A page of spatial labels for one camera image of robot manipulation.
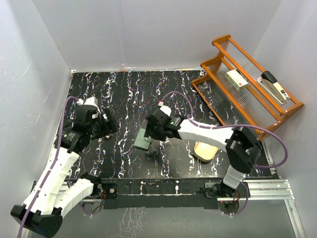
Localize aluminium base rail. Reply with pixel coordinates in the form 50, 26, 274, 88
22, 179, 308, 238

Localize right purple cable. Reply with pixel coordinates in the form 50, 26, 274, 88
160, 91, 289, 216

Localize white staples box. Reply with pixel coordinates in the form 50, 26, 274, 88
225, 69, 249, 91

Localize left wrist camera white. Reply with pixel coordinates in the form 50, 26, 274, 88
76, 97, 98, 107

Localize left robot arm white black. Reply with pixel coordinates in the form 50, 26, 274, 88
10, 103, 118, 238

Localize white black stapler on rack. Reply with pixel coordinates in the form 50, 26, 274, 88
257, 71, 290, 105

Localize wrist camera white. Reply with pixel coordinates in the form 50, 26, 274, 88
76, 97, 98, 107
158, 101, 171, 116

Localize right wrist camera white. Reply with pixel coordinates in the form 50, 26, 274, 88
158, 101, 171, 116

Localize orange wooden shelf rack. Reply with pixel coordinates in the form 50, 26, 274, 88
192, 34, 304, 132

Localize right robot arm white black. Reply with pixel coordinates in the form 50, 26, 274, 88
145, 106, 263, 197

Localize green card holder wallet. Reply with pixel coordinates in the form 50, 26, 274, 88
133, 128, 152, 150

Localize beige oval tray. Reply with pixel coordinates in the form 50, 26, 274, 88
193, 142, 219, 163

